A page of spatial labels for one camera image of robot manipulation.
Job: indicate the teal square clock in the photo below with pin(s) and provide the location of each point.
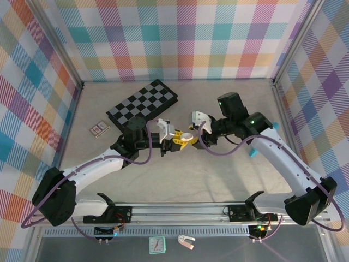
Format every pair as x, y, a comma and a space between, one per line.
157, 245

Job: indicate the aluminium frame post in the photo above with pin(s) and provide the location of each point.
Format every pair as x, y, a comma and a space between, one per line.
295, 41
60, 41

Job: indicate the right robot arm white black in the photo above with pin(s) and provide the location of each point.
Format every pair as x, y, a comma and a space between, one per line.
275, 158

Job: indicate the black controller board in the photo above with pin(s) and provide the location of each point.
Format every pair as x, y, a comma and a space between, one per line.
105, 231
259, 229

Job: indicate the small playing card box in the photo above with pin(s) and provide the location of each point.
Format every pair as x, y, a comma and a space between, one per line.
98, 128

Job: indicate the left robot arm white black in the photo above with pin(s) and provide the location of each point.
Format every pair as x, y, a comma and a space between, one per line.
92, 167

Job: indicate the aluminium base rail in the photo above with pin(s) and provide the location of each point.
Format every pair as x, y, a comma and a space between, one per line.
177, 211

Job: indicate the white pink small tool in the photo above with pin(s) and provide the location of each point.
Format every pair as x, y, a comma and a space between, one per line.
182, 239

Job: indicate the blue cylindrical device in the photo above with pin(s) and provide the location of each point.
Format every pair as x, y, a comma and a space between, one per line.
253, 153

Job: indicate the black grey chessboard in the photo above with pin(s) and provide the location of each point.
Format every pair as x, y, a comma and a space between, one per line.
147, 95

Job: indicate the white round earbud charging case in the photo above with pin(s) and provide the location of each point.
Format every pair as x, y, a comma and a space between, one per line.
188, 137

